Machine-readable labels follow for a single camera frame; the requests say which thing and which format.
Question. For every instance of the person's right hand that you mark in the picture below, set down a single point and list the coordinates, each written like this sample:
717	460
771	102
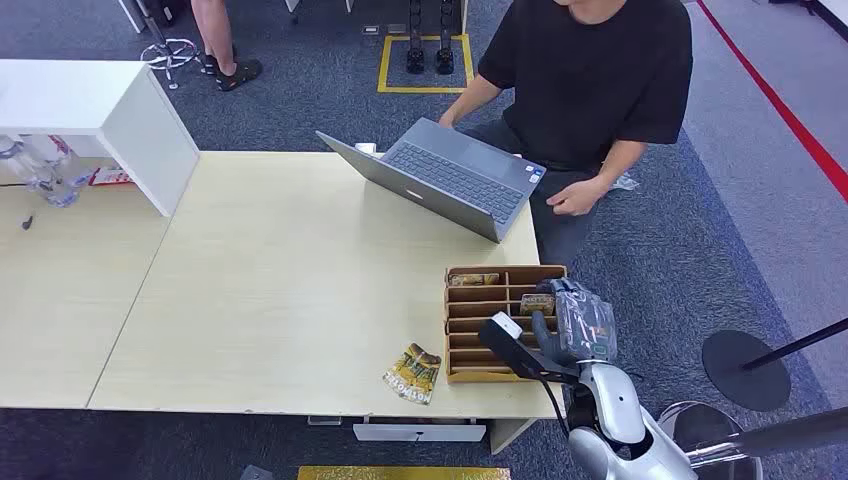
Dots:
446	121

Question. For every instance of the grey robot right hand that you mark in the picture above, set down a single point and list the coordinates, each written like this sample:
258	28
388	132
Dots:
583	328

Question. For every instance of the person's left hand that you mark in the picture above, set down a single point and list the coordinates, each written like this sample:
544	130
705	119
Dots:
575	197

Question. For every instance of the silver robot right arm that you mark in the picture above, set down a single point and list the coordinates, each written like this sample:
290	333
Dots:
616	411

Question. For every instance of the seated person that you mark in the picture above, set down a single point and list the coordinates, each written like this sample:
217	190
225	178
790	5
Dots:
583	79

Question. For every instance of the standing person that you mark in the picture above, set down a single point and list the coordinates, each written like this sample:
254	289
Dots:
218	40

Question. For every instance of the clear plastic bag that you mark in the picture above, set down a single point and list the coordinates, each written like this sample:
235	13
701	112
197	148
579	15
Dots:
625	182

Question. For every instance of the grey laptop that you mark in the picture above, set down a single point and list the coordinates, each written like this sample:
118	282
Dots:
450	175

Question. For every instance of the black robot leg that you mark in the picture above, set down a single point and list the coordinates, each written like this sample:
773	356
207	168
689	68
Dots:
415	46
444	46

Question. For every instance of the yellow floor tape square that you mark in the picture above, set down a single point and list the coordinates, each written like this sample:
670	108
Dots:
382	66

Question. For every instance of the small white box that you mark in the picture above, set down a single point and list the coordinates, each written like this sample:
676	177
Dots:
366	148

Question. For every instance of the silver floor outlet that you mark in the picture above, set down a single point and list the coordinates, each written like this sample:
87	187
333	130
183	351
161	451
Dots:
396	28
370	30

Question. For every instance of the brown cardboard slotted organizer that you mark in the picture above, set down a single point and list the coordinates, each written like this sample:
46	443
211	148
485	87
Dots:
474	331

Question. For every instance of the chrome round stand base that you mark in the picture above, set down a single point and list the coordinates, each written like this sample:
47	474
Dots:
702	424

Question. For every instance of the black round stand base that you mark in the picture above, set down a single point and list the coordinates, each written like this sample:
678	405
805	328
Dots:
729	378

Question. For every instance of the white desk drawer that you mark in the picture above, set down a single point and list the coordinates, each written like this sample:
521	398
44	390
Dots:
417	432

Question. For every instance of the black stand pole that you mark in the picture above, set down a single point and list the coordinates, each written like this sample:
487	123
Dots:
802	343

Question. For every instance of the chrome grey stand pole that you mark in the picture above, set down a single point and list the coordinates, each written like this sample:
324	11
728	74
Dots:
782	437

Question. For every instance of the chrome stool base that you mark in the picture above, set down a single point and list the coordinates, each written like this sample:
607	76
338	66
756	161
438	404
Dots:
169	54

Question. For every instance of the red white packet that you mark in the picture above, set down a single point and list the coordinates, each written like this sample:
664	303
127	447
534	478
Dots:
111	177

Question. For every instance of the white desk shelf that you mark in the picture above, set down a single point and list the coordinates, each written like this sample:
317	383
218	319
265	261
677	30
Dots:
99	106

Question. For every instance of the clear plastic water bottle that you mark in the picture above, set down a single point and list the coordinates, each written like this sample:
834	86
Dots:
40	175
66	159

